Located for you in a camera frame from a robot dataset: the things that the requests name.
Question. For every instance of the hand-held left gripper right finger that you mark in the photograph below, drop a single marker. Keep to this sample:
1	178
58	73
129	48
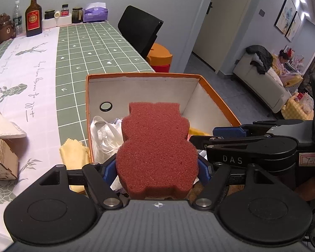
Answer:
204	172

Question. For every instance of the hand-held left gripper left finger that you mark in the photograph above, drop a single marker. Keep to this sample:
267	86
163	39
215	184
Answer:
109	170

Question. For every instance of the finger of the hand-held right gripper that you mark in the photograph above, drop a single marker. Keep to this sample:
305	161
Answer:
202	140
228	131

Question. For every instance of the yellow striped packet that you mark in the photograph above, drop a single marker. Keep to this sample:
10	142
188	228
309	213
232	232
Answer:
198	131

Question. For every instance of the white plastic pack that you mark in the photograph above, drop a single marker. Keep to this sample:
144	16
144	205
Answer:
118	185

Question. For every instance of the white plastic bag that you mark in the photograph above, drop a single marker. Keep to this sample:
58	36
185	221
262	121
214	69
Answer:
105	139

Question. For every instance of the yellow cleaning cloth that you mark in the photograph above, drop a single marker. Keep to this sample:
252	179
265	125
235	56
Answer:
73	152

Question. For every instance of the red-brown bear-shaped sponge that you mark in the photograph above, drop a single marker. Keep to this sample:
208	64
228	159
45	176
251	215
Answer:
157	147

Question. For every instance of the orange cardboard box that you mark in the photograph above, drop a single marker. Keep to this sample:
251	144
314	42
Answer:
147	89

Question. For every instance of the white cloth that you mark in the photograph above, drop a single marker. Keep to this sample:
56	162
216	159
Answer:
2	126

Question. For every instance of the person's right hand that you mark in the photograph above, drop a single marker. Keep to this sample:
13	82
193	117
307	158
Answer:
313	189

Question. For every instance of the yellow checked blanket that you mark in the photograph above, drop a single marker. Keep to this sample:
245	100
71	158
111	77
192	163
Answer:
288	109

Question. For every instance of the beige sofa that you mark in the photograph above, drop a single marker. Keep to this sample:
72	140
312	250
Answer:
257	84

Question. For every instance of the red stool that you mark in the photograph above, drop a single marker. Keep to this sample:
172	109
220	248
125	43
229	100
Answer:
161	68

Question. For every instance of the orange stool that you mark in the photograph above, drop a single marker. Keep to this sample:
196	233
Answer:
160	55

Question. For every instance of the wooden radio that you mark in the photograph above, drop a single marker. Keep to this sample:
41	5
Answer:
2	162

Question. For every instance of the cream door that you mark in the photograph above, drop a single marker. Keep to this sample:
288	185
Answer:
225	23

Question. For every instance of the white printed table runner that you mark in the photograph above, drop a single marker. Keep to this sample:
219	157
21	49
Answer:
36	71

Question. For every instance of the black chair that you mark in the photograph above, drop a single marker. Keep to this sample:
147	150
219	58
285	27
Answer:
139	29

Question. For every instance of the white box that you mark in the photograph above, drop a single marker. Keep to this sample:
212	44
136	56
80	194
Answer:
57	23

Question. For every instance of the tall dark glass jar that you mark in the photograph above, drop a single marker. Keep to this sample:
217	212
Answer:
77	15

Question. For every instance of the purple tissue pack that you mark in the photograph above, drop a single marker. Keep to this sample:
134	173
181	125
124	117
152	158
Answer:
95	13

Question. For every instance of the small beige roll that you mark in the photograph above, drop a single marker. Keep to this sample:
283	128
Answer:
57	14

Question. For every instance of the small red-label bottle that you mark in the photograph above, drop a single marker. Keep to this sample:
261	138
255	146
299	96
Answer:
65	11

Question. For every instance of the brown liquor bottle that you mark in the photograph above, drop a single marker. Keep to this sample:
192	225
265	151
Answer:
33	21

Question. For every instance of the brown bear figure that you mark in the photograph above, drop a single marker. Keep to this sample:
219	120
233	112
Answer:
5	30

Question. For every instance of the clear water bottle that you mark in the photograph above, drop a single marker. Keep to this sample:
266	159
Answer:
17	18

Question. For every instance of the wall switch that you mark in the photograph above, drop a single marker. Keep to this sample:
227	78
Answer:
261	12

